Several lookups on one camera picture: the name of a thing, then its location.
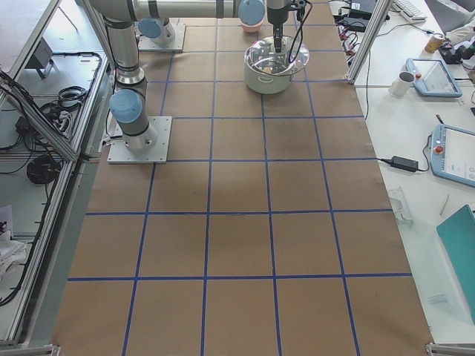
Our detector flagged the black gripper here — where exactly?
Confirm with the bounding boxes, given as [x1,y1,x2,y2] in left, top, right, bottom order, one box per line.
[272,23,284,52]

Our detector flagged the glass pot lid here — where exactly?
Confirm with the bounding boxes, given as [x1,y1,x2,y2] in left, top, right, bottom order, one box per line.
[246,36,309,76]

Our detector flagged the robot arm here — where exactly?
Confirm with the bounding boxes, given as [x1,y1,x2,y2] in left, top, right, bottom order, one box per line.
[127,1,291,53]
[90,1,266,151]

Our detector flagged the pale green cooking pot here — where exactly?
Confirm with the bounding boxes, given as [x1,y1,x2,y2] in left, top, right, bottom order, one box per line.
[244,43,296,94]

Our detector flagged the pink bowl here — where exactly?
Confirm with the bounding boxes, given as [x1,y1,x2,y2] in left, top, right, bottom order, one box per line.
[240,20,263,33]

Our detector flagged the white mug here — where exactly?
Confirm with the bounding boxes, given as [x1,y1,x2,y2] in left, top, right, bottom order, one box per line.
[388,71,415,98]

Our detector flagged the yellow can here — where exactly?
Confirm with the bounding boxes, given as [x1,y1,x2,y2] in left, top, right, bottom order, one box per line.
[425,33,445,53]

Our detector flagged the blue teach pendant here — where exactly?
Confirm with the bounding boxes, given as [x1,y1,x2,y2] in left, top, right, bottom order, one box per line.
[430,124,474,187]
[405,59,462,98]

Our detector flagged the black power adapter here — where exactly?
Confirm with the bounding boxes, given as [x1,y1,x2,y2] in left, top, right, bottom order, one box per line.
[378,156,427,173]

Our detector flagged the teal folder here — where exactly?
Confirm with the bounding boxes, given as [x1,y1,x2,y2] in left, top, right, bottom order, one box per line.
[436,204,474,318]

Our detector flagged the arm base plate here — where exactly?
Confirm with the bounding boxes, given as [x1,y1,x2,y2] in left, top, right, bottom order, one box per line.
[108,116,172,164]
[138,23,186,53]

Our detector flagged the aluminium frame post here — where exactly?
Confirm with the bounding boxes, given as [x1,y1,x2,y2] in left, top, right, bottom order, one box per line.
[347,0,393,85]

